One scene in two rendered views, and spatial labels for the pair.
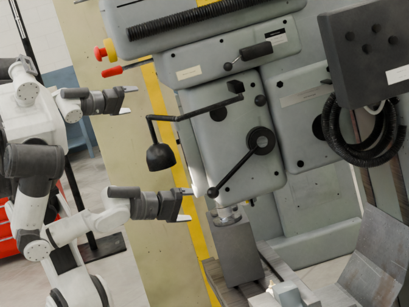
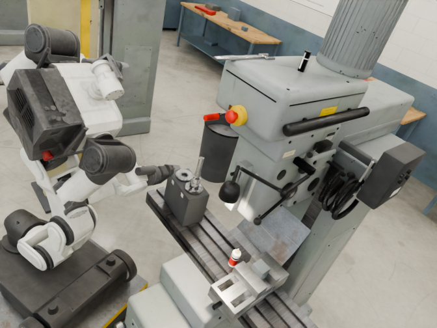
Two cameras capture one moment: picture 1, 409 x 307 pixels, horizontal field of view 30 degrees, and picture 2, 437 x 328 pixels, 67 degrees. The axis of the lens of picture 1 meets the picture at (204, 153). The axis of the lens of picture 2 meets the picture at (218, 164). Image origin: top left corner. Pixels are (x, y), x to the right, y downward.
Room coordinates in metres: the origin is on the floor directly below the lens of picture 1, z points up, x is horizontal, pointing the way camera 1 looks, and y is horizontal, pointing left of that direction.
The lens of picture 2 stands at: (1.22, 0.75, 2.18)
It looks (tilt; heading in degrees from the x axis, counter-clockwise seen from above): 34 degrees down; 319
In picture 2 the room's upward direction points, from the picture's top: 16 degrees clockwise
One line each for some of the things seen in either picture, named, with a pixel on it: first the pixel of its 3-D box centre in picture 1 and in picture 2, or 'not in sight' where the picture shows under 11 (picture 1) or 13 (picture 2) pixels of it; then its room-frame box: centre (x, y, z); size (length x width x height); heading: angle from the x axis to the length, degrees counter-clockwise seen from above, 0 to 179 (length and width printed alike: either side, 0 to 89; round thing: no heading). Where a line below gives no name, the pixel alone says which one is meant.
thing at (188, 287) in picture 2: not in sight; (220, 275); (1.91, -0.08, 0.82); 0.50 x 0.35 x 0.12; 98
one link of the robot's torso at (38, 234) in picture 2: not in sight; (47, 245); (2.49, 0.61, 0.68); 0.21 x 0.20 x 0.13; 26
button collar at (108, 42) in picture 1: (110, 50); (238, 115); (1.88, 0.15, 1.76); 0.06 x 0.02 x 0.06; 8
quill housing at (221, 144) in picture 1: (231, 133); (261, 173); (1.91, -0.08, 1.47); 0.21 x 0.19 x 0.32; 8
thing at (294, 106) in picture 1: (300, 111); (291, 163); (1.93, -0.27, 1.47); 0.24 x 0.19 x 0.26; 8
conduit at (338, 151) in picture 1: (356, 120); (336, 190); (1.75, -0.37, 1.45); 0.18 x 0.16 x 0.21; 98
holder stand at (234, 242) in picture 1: (233, 241); (185, 196); (2.27, -0.01, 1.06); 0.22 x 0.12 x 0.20; 1
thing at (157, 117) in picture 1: (164, 117); (262, 180); (1.77, 0.07, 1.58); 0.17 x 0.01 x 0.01; 26
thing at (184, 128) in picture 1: (192, 156); (238, 185); (1.90, 0.03, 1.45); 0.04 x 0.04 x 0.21; 8
